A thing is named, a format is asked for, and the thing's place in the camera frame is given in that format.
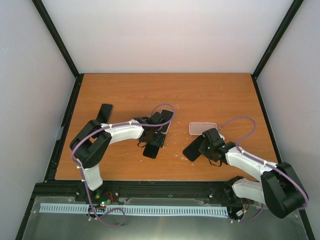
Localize black phone case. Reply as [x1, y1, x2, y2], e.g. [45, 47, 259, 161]
[182, 135, 204, 162]

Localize clear white phone case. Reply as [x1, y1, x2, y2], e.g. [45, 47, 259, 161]
[158, 108, 175, 134]

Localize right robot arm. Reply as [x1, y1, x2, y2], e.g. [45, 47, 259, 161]
[196, 128, 309, 219]

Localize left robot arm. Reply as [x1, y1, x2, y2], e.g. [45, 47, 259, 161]
[70, 112, 170, 202]

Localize clear pink phone case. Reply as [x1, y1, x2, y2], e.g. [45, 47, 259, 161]
[188, 122, 217, 136]

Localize left controller board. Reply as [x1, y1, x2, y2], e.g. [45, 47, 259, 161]
[95, 191, 114, 207]

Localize right connector wires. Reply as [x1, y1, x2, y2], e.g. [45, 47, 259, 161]
[234, 197, 253, 218]

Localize light blue cable duct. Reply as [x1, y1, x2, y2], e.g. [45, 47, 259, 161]
[38, 203, 228, 218]

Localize black aluminium frame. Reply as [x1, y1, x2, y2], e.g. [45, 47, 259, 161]
[16, 0, 303, 240]

